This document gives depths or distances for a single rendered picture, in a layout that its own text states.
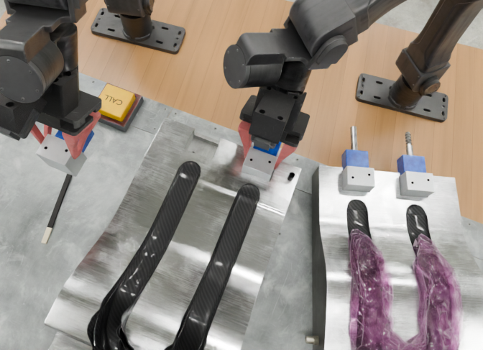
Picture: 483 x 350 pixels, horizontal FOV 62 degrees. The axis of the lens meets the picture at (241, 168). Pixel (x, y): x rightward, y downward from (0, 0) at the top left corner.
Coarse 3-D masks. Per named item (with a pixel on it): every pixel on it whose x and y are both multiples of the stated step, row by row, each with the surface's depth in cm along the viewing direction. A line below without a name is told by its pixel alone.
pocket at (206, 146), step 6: (192, 132) 72; (192, 138) 74; (198, 138) 74; (204, 138) 73; (210, 138) 73; (186, 144) 71; (192, 144) 74; (198, 144) 74; (204, 144) 74; (210, 144) 74; (216, 144) 73; (192, 150) 73; (198, 150) 73; (204, 150) 73; (210, 150) 74; (204, 156) 73; (210, 156) 73
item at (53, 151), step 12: (96, 96) 67; (60, 132) 63; (48, 144) 61; (60, 144) 61; (84, 144) 64; (48, 156) 61; (60, 156) 61; (84, 156) 65; (60, 168) 64; (72, 168) 63
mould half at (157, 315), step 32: (160, 128) 72; (192, 128) 72; (160, 160) 69; (192, 160) 70; (224, 160) 70; (128, 192) 67; (160, 192) 67; (224, 192) 68; (288, 192) 69; (128, 224) 65; (192, 224) 66; (256, 224) 66; (96, 256) 60; (128, 256) 62; (192, 256) 64; (256, 256) 65; (64, 288) 56; (96, 288) 57; (160, 288) 59; (192, 288) 60; (256, 288) 62; (64, 320) 55; (128, 320) 55; (160, 320) 56; (224, 320) 57
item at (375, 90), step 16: (368, 80) 89; (384, 80) 89; (400, 80) 82; (368, 96) 87; (384, 96) 88; (400, 96) 84; (416, 96) 82; (432, 96) 89; (416, 112) 87; (432, 112) 87
